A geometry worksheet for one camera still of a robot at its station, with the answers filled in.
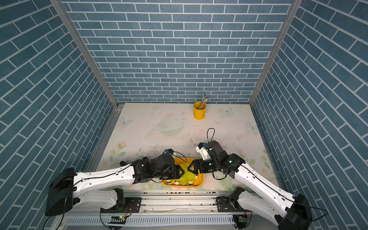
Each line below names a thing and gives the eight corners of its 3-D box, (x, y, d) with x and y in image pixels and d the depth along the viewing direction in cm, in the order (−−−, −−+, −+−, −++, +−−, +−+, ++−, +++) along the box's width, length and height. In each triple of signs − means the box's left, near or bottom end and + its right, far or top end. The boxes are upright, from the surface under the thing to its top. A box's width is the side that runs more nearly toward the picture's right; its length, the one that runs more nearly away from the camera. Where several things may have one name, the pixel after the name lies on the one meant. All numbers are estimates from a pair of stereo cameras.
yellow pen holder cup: (193, 119, 113) (193, 110, 105) (193, 110, 120) (193, 101, 111) (205, 120, 113) (206, 110, 105) (204, 110, 120) (205, 101, 112)
